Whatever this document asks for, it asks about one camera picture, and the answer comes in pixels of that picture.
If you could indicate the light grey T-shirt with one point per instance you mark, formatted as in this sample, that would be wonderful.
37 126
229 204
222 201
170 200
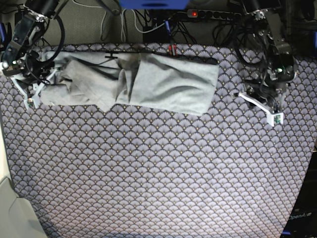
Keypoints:
138 79

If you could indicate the red table clamp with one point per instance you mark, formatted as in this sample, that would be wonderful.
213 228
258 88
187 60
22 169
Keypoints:
172 49

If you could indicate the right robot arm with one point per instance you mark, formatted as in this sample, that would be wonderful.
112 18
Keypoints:
31 28

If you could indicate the white plastic bin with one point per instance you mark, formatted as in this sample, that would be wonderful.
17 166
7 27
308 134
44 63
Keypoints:
17 217

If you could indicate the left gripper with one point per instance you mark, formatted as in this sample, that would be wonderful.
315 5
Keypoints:
266 95

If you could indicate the blue box overhead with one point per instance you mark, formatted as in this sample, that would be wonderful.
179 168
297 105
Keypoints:
154 4

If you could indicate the black power adapter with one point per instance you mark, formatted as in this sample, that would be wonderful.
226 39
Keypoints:
158 36

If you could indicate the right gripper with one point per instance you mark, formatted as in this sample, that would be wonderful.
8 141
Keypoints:
30 78

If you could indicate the black OpenArm box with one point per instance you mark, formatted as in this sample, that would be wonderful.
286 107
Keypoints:
302 222

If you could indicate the black power strip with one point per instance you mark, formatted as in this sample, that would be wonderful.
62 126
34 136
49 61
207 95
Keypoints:
194 15

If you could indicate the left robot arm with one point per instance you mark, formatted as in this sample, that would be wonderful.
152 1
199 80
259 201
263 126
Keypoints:
277 67

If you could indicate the fan-patterned table cloth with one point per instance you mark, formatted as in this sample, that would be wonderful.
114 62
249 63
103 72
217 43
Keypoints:
137 172

